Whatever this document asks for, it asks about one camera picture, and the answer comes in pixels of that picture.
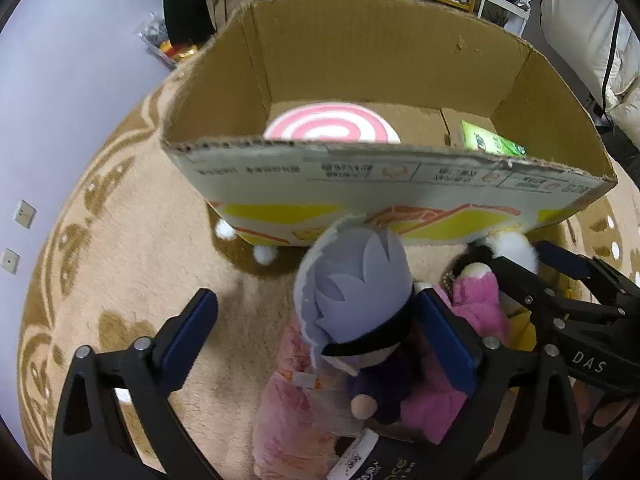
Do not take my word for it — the beige patterned rug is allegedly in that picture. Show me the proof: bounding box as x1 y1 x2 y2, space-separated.
17 77 640 480

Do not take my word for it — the grey-haired plush doll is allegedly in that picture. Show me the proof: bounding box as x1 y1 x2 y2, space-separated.
293 216 419 427

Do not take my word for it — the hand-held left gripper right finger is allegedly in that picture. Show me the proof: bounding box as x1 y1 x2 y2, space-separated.
416 289 585 480

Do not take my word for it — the yellow soft toy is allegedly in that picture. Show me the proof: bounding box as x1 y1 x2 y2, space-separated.
507 307 537 352

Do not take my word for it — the pink plush toy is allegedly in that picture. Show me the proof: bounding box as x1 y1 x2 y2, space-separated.
400 262 512 445

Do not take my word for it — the dark hanging garment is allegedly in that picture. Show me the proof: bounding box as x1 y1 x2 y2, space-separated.
162 0 222 45

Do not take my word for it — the cardboard box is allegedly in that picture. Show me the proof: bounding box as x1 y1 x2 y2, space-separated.
161 0 619 250

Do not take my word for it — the green packet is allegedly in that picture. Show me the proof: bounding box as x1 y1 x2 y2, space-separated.
460 120 527 157

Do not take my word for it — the white puffer jacket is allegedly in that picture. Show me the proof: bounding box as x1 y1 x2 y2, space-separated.
539 0 640 147

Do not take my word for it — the pink swirl round cushion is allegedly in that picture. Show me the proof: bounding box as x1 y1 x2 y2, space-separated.
263 101 402 145

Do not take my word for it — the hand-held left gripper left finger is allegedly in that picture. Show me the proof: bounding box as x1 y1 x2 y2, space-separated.
51 287 219 480

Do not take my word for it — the white cart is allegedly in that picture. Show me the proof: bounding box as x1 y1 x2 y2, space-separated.
477 0 532 37

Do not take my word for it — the black packet with white label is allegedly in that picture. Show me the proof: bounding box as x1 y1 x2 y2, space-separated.
324 429 433 480

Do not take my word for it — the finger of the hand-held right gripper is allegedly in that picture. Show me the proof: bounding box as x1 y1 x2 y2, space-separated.
534 240 632 306
491 255 568 328

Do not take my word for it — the black and white plush toy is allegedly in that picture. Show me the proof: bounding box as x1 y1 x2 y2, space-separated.
450 232 542 281

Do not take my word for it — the clear bag of small things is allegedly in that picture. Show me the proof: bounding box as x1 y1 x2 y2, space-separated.
134 12 202 69

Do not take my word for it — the pink translucent plastic bag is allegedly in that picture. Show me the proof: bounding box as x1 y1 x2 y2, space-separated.
251 324 372 479

